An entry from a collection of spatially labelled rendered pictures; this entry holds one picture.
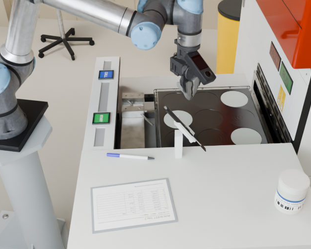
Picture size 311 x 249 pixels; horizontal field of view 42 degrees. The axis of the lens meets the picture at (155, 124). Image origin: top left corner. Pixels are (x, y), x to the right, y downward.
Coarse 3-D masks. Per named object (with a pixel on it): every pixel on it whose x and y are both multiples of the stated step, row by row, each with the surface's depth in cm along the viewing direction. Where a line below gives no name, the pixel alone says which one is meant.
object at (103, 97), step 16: (96, 64) 160; (112, 64) 160; (96, 80) 151; (112, 80) 151; (96, 96) 143; (112, 96) 143; (96, 112) 136; (112, 112) 136; (96, 128) 131; (112, 128) 130; (96, 144) 125; (112, 144) 124
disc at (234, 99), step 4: (228, 92) 154; (232, 92) 154; (236, 92) 154; (240, 92) 154; (224, 96) 152; (228, 96) 152; (232, 96) 152; (236, 96) 152; (240, 96) 152; (244, 96) 152; (224, 100) 150; (228, 100) 150; (232, 100) 150; (236, 100) 150; (240, 100) 150; (244, 100) 150; (228, 104) 148; (232, 104) 148; (236, 104) 148; (240, 104) 148; (244, 104) 148
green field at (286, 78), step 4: (280, 68) 129; (284, 68) 125; (280, 72) 129; (284, 72) 126; (284, 76) 126; (288, 76) 122; (284, 80) 126; (288, 80) 122; (288, 84) 122; (288, 88) 123
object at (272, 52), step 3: (270, 48) 139; (273, 48) 136; (270, 51) 139; (273, 51) 136; (273, 54) 136; (276, 54) 133; (273, 57) 136; (276, 57) 133; (273, 60) 136; (276, 60) 133; (279, 60) 130; (276, 63) 133; (276, 66) 133
